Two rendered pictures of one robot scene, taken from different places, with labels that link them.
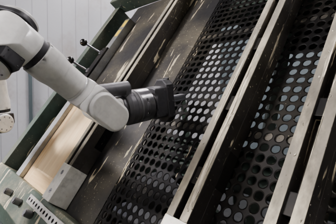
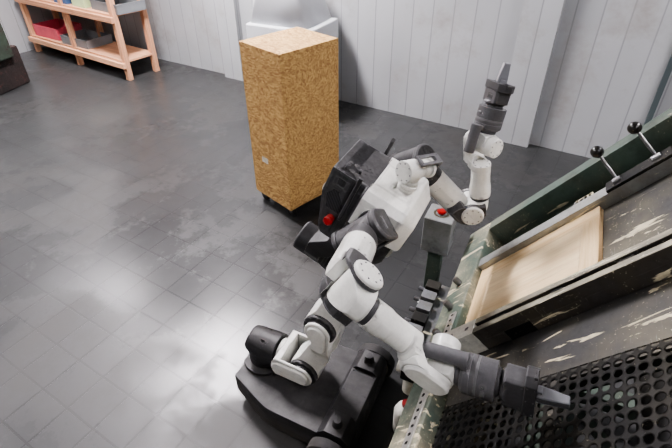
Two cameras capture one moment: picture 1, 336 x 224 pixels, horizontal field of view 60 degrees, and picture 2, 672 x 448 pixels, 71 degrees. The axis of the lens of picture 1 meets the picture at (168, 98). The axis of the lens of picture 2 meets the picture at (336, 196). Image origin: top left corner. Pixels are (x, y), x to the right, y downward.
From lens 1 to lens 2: 94 cm
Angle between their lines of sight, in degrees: 70
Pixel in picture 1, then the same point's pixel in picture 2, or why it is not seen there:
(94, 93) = (408, 363)
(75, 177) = (473, 343)
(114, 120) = (429, 387)
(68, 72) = (387, 338)
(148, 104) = (481, 393)
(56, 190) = not seen: hidden behind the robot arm
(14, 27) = (348, 296)
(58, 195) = not seen: hidden behind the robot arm
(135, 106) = (462, 387)
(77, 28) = not seen: outside the picture
